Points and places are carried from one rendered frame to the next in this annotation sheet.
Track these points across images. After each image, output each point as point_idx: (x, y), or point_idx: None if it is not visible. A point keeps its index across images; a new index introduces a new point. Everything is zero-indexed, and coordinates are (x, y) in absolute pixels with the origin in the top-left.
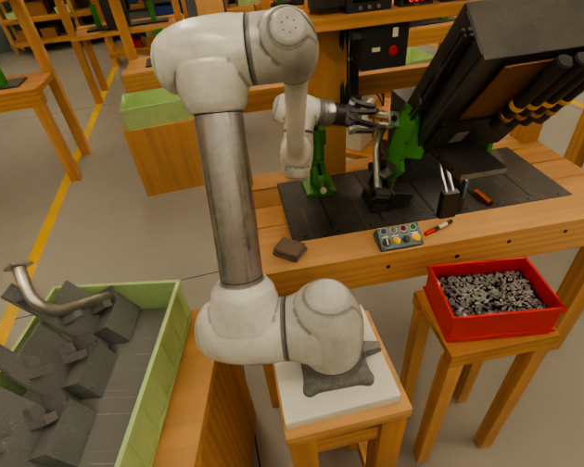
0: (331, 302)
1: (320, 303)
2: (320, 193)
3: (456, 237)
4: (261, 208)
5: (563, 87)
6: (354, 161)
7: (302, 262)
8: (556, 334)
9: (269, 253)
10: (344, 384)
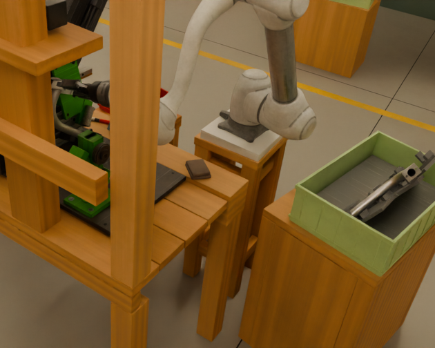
0: (257, 70)
1: (262, 72)
2: (108, 188)
3: (97, 112)
4: (161, 226)
5: None
6: (3, 206)
7: None
8: None
9: (211, 181)
10: None
